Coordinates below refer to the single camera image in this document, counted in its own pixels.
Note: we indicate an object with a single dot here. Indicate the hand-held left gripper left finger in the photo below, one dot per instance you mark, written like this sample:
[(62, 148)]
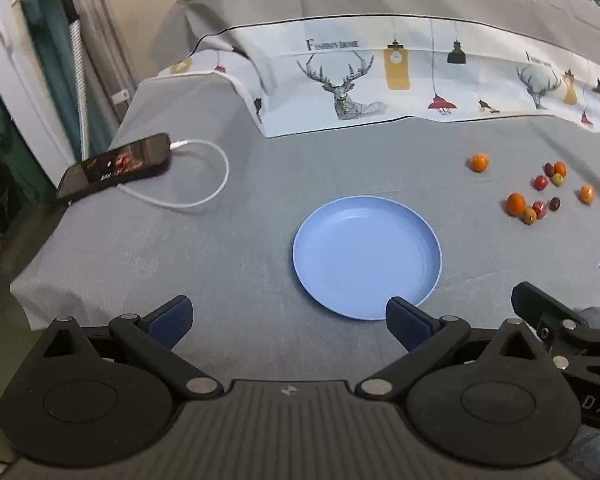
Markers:
[(172, 317)]

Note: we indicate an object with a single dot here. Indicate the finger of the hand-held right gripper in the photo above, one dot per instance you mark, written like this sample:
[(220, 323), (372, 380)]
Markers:
[(535, 305)]

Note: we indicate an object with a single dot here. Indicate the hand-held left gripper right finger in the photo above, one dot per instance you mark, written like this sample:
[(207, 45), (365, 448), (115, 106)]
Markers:
[(405, 317)]

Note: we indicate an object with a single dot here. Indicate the light blue plate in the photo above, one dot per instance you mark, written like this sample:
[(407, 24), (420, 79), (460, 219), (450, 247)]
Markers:
[(365, 260)]

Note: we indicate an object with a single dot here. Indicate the plastic-wrapped orange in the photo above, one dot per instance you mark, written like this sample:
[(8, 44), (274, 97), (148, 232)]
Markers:
[(586, 194)]

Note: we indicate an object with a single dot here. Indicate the dark red jujube date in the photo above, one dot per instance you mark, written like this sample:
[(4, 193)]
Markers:
[(548, 168), (555, 203)]

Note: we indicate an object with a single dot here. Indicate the yellow-green longan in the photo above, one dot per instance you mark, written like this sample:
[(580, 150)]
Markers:
[(529, 216), (558, 180)]

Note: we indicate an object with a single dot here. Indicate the plastic-wrapped red tomato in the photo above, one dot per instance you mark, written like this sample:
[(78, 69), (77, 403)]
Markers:
[(540, 207), (540, 183)]

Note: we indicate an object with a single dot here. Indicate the small orange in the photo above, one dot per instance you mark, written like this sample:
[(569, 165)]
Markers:
[(515, 203), (560, 168), (479, 162)]

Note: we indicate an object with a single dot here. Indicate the person's grey trousers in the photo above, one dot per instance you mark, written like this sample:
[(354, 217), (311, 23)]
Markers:
[(597, 317)]

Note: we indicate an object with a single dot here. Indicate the grey bed sheet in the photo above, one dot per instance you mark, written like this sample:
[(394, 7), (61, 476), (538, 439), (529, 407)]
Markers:
[(180, 260)]

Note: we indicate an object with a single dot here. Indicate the black smartphone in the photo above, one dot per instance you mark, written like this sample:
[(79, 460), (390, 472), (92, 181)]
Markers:
[(115, 165)]

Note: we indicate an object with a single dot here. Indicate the white clip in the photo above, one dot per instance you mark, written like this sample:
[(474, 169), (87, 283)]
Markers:
[(120, 96)]

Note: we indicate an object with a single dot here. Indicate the teal curtain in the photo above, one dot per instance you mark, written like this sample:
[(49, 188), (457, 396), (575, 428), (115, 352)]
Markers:
[(50, 50)]

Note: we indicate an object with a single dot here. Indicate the grey curtain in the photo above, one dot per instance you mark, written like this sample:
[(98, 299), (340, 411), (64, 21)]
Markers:
[(105, 25)]

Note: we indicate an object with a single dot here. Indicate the white door frame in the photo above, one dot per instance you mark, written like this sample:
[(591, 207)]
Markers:
[(10, 60)]

